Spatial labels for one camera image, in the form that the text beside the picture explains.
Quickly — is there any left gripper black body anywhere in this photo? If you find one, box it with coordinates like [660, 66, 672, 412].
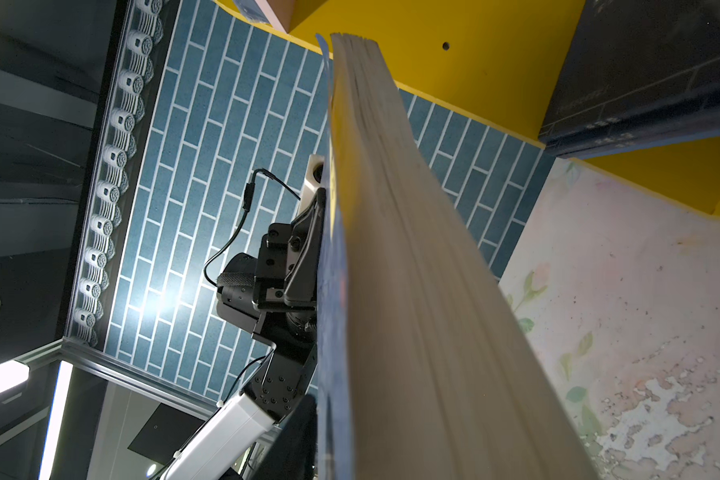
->
[216, 187, 327, 343]

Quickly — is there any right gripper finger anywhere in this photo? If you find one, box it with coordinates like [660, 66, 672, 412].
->
[252, 395, 318, 480]

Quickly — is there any blue book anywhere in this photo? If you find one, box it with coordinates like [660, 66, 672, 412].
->
[316, 33, 596, 479]
[539, 0, 720, 159]

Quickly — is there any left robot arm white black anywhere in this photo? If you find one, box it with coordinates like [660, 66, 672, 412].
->
[156, 187, 326, 479]

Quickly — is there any yellow shelf with coloured boards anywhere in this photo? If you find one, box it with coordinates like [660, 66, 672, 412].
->
[215, 0, 720, 218]

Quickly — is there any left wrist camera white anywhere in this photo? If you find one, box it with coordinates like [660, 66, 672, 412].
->
[296, 154, 325, 215]

